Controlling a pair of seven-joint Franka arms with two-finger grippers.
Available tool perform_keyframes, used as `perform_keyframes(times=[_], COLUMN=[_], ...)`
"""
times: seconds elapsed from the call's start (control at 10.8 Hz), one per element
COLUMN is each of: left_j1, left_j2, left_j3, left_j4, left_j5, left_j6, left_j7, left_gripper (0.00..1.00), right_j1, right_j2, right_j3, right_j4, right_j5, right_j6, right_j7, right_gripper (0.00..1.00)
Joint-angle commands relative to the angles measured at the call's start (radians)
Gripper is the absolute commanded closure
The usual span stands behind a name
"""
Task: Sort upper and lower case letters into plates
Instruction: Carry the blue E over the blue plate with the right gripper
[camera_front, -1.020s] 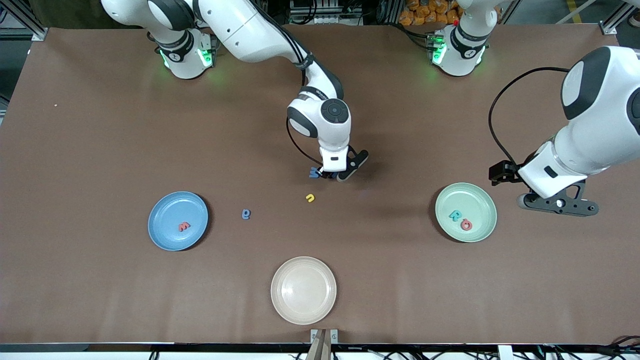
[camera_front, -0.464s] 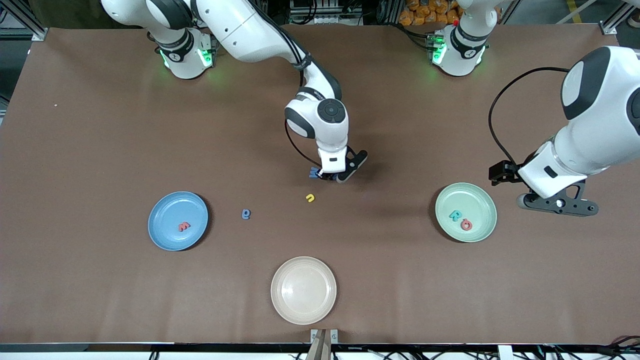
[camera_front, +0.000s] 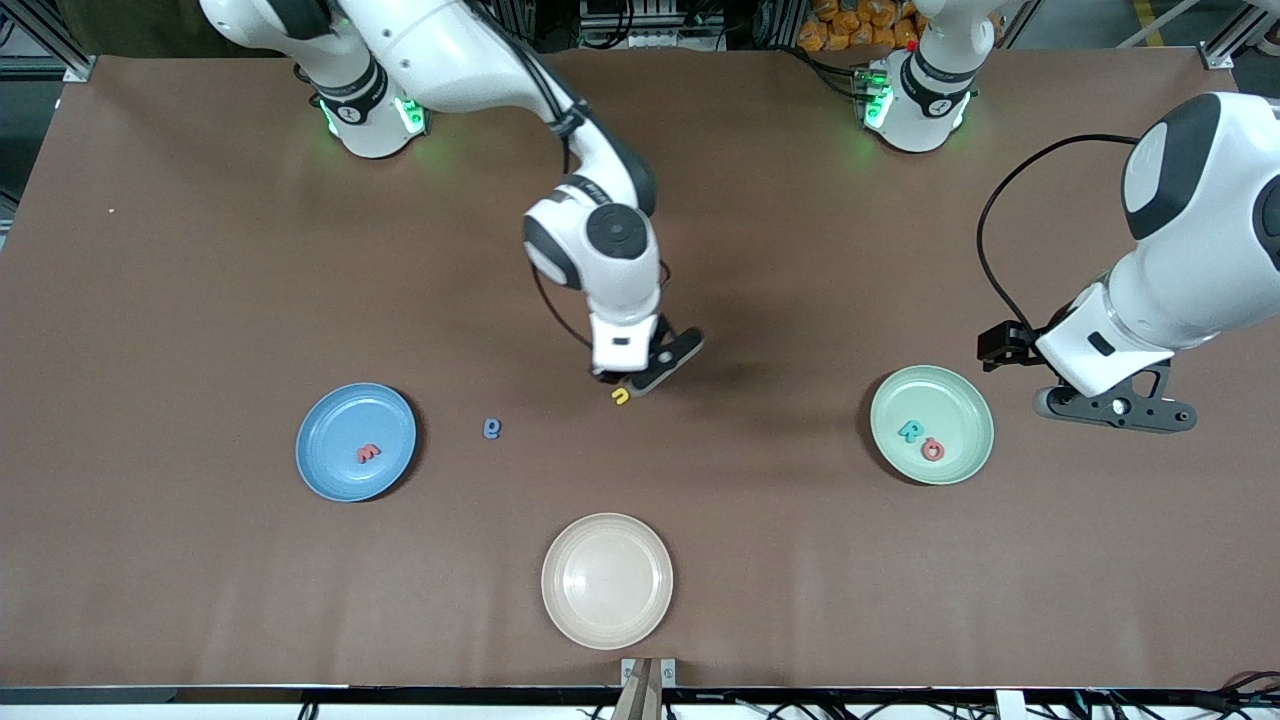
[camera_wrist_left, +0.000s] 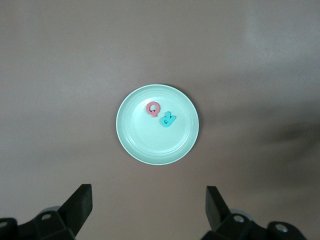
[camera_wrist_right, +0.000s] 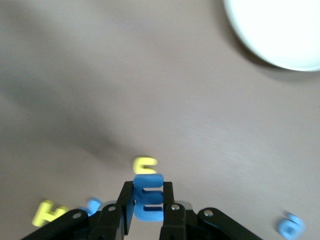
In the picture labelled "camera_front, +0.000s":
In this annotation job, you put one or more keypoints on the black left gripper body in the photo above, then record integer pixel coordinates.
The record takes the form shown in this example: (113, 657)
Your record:
(1010, 342)

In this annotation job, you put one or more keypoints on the teal foam letter R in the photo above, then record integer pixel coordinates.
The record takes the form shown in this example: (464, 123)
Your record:
(910, 433)

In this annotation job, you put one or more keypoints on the pink foam letter Q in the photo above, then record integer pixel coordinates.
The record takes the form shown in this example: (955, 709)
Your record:
(925, 450)

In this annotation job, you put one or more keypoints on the pink foam letter w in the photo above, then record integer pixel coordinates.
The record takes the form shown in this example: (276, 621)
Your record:
(368, 454)

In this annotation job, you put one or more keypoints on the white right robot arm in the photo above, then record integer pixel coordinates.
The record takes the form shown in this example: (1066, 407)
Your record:
(450, 50)

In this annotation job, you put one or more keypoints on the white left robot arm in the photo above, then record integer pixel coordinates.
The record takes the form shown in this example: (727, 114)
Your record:
(1180, 290)

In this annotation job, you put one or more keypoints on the yellow foam letter u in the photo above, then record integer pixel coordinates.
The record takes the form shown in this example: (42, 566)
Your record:
(624, 399)

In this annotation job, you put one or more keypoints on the pale green round plate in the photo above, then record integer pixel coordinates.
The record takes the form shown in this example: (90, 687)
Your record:
(950, 400)

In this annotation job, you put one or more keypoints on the grey-blue foam letter a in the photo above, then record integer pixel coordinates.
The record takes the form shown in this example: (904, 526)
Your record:
(491, 436)

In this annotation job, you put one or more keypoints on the beige round plate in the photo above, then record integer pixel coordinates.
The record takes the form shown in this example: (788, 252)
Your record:
(607, 580)

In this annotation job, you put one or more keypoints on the blue round plate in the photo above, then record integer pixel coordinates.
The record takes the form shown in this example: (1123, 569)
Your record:
(340, 420)

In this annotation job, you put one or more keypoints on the brown wooden slat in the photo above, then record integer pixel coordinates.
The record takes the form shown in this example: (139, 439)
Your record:
(640, 700)

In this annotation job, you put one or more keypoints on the orange objects pile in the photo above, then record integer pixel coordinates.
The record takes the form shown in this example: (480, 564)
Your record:
(840, 30)

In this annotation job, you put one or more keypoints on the metal equipment rack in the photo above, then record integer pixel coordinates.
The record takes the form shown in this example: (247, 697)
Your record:
(650, 20)

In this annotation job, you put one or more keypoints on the metal table edge bracket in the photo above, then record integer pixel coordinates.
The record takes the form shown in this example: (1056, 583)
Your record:
(668, 672)

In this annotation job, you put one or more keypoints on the aluminium frame post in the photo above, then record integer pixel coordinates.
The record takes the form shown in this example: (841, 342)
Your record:
(70, 55)
(1225, 50)

